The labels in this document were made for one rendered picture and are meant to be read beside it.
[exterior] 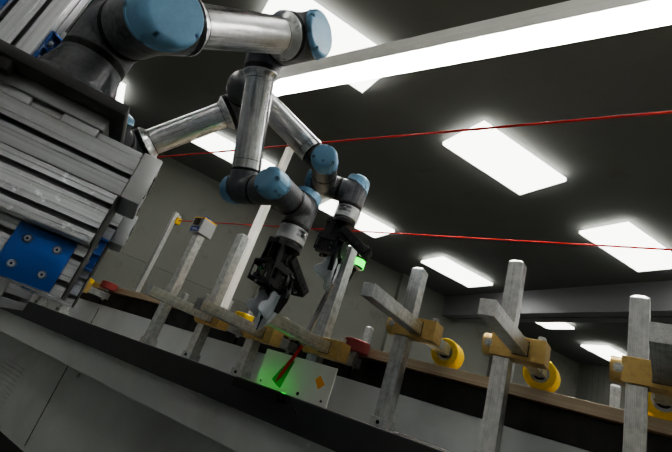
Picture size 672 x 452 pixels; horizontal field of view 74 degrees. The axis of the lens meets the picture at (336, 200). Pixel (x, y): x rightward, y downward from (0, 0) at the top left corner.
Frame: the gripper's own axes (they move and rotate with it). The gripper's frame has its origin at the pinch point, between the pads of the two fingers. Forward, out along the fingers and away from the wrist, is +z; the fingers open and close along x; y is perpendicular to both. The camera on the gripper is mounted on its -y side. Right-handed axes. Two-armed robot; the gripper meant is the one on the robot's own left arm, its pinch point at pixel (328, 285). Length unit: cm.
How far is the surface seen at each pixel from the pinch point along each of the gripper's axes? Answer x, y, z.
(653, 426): 3, -79, 10
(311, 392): -4.7, -4.1, 27.6
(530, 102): -221, -50, -263
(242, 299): -607, 337, -79
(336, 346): -3.4, -6.9, 14.6
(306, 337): 6.1, -1.1, 15.9
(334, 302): -6.3, -1.4, 2.8
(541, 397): -5, -58, 11
